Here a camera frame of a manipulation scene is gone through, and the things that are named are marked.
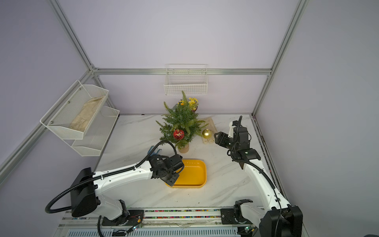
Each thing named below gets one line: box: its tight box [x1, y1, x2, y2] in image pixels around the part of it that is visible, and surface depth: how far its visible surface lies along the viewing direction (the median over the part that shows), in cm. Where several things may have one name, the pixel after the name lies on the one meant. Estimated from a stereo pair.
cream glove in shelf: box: [69, 95, 106, 132], surface depth 81 cm
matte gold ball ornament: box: [201, 128, 212, 140], surface depth 85 cm
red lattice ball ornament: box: [173, 129, 185, 140], surface depth 70 cm
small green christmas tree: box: [155, 90, 208, 154], surface depth 79 cm
